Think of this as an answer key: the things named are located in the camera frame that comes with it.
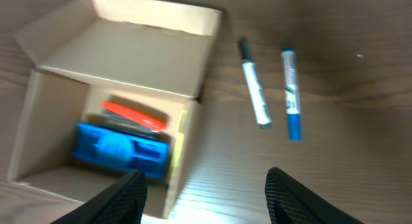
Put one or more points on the yellow highlighter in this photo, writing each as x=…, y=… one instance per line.
x=178, y=146

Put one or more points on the blue whiteboard marker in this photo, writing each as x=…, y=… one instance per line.
x=292, y=96

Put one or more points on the open cardboard box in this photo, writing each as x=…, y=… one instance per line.
x=147, y=54

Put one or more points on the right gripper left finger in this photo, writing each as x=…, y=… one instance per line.
x=121, y=203

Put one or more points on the black whiteboard marker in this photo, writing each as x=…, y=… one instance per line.
x=259, y=103

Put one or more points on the red stapler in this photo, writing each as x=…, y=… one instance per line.
x=128, y=118

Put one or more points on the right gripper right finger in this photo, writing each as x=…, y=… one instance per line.
x=290, y=202

